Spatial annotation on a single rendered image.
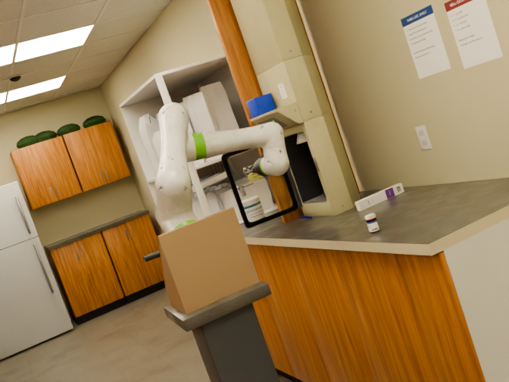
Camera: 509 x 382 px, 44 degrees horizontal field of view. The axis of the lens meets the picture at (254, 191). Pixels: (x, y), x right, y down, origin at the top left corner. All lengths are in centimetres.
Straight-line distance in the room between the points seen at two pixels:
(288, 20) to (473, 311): 162
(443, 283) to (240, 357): 73
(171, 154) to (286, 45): 98
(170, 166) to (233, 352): 68
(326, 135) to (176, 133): 89
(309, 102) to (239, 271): 111
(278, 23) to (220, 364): 161
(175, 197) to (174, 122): 37
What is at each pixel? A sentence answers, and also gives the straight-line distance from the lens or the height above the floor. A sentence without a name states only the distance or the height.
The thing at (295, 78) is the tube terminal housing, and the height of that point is 162.
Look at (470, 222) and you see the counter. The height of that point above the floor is 94.
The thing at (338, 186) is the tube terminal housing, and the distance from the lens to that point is 309.
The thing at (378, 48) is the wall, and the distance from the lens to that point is 315.
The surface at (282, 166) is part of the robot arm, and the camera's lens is 276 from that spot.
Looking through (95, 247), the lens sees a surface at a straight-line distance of 776.
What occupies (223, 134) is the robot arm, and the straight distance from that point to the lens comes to 272.
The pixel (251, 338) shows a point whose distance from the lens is 228.
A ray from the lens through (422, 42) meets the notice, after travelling 291.
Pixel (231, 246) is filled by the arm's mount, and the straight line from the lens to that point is 222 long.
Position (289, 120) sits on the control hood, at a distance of 302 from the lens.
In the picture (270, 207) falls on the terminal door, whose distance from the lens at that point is 328.
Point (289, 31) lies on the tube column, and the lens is 310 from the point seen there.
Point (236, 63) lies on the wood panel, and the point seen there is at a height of 181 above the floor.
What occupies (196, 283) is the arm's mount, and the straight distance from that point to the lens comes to 219.
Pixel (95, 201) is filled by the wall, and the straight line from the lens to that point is 832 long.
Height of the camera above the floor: 144
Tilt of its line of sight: 5 degrees down
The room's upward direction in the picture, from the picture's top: 19 degrees counter-clockwise
